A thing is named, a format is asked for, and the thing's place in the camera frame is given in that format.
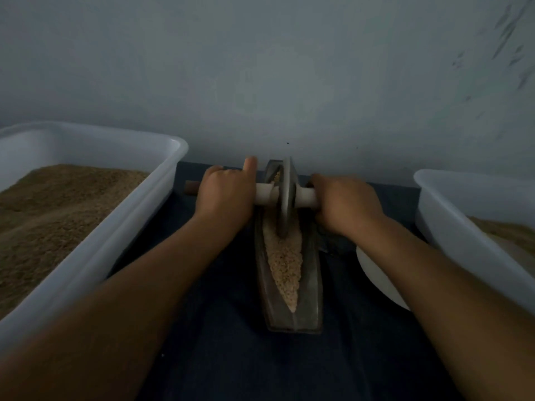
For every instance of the person's left hand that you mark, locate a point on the person's left hand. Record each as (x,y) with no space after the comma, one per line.
(224,194)

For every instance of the person's right hand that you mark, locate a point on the person's right hand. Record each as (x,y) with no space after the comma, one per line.
(347,203)

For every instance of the boat-shaped metal grinding trough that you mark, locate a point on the boat-shaped metal grinding trough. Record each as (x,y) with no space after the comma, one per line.
(305,317)

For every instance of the large brown grain heap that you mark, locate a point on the large brown grain heap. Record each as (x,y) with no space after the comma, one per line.
(511,231)
(46,225)

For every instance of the person's left forearm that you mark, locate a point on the person's left forearm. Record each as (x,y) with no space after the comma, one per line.
(92,325)

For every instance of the person's right forearm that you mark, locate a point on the person's right forearm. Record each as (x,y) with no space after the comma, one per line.
(460,321)

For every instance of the white round plate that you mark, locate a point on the white round plate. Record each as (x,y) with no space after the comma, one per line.
(380,275)

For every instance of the white plastic tub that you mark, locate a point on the white plastic tub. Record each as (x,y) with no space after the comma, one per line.
(130,221)
(468,242)

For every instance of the dark blue table cloth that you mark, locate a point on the dark blue table cloth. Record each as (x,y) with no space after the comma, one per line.
(209,367)

